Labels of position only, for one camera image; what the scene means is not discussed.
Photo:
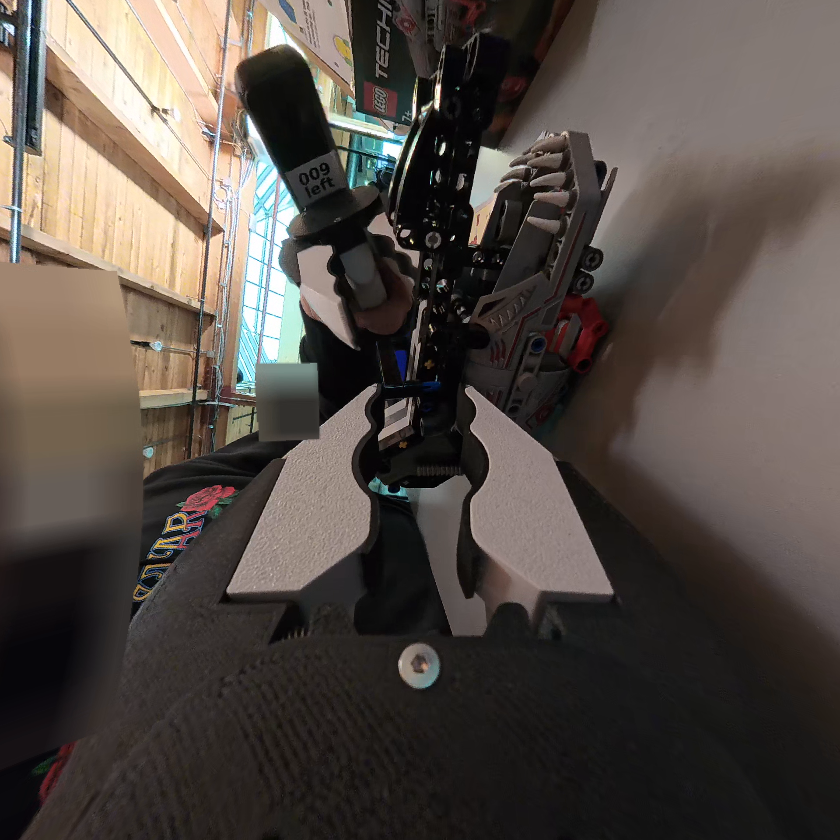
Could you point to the toy brick monster truck model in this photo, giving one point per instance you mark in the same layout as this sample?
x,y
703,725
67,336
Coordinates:
x,y
525,295

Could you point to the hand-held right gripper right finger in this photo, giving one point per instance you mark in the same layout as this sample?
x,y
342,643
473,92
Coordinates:
x,y
538,525

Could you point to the black printed sweatshirt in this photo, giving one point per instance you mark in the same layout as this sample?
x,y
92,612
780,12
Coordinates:
x,y
164,499

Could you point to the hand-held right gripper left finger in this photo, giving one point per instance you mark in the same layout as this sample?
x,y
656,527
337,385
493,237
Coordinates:
x,y
302,525

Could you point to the large window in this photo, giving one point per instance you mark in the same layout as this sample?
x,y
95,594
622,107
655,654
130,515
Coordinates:
x,y
259,295

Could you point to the person's left forearm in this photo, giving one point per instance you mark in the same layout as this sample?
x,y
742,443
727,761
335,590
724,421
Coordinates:
x,y
341,374

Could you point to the person's left hand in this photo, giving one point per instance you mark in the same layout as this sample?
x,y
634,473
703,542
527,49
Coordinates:
x,y
390,318

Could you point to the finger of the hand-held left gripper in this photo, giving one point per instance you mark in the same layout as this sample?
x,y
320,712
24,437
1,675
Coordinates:
x,y
380,233
321,282

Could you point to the black toy set box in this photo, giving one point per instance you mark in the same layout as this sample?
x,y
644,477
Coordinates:
x,y
387,72

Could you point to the metal conduit pipe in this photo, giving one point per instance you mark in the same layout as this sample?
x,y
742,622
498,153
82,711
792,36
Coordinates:
x,y
210,197

